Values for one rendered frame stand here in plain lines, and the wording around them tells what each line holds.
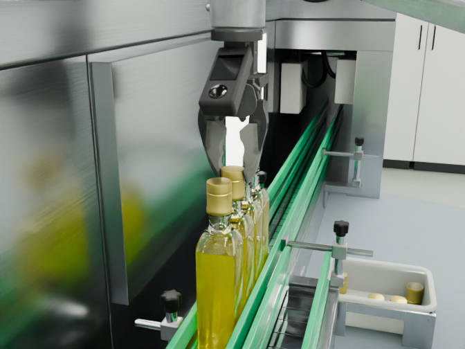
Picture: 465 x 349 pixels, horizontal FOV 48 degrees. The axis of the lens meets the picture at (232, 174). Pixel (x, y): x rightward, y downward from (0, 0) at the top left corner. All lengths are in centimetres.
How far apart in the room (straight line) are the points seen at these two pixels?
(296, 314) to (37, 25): 62
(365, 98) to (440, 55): 279
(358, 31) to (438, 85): 285
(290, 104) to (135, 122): 123
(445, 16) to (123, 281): 59
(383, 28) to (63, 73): 125
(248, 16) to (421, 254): 96
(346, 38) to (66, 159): 124
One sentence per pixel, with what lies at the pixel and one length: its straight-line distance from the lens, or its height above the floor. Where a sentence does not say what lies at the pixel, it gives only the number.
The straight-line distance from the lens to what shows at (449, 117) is 460.
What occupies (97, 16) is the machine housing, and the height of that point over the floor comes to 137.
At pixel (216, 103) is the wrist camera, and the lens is 64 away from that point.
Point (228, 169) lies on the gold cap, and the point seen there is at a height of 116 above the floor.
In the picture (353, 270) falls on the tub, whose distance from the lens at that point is 122.
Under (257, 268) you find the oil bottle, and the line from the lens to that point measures 85.
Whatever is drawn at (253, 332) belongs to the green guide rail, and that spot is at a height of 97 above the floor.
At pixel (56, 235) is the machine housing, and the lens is 64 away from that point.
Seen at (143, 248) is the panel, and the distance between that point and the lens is 79.
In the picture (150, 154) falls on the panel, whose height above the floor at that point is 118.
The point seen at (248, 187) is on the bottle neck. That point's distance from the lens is 81.
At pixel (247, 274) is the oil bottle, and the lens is 79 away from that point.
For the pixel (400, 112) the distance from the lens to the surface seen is 457.
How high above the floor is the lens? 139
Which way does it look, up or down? 19 degrees down
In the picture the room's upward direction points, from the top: straight up
